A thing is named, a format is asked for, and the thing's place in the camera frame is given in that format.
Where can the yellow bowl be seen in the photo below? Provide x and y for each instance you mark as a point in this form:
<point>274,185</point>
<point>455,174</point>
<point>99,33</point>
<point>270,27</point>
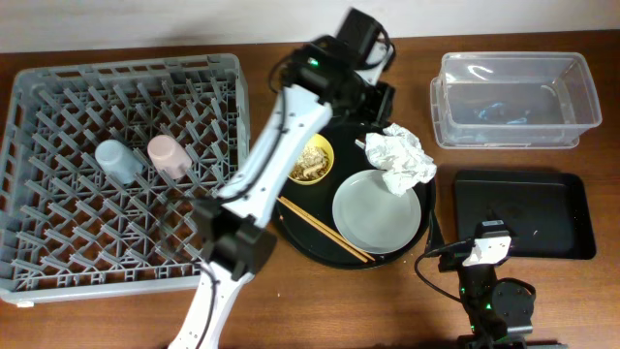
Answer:
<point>322,142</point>

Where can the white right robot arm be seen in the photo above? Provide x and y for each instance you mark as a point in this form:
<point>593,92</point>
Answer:
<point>499,310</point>

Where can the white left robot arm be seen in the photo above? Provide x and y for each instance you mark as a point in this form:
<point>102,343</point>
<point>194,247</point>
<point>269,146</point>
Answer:
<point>330,76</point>

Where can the upper wooden chopstick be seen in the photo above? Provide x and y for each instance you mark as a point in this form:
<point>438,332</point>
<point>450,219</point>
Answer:
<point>329,228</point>

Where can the lower wooden chopstick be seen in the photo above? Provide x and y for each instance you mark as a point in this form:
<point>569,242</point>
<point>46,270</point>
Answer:
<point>324,231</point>

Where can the grey dishwasher rack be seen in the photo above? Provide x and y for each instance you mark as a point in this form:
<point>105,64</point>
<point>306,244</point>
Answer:
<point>71,232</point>

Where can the pink plastic cup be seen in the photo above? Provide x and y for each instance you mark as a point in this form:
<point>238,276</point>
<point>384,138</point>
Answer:
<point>168,155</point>

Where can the food scraps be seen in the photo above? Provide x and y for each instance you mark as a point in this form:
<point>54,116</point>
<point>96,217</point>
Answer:
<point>312,164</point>

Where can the round black tray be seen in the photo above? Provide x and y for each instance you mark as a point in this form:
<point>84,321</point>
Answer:
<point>317,199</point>

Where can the white paper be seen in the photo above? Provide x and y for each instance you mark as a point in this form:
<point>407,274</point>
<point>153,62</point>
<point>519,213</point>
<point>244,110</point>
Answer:
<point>398,153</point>

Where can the wooden chopstick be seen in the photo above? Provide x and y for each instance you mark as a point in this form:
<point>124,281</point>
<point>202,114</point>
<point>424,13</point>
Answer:
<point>324,231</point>
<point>329,228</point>

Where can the clear plastic bin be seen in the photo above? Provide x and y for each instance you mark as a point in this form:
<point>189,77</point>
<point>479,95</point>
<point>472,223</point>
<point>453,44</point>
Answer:
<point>513,99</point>

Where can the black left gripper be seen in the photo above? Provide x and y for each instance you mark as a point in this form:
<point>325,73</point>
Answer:
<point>383,104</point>

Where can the light blue plastic cup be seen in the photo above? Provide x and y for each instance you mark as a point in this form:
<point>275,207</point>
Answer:
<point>118,160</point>

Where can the grey round plate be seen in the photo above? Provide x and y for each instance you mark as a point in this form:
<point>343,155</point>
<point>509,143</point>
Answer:
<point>373,219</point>

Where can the black rectangular tray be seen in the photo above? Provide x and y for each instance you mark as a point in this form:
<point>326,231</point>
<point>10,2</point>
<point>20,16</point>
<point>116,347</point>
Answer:
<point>547,213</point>

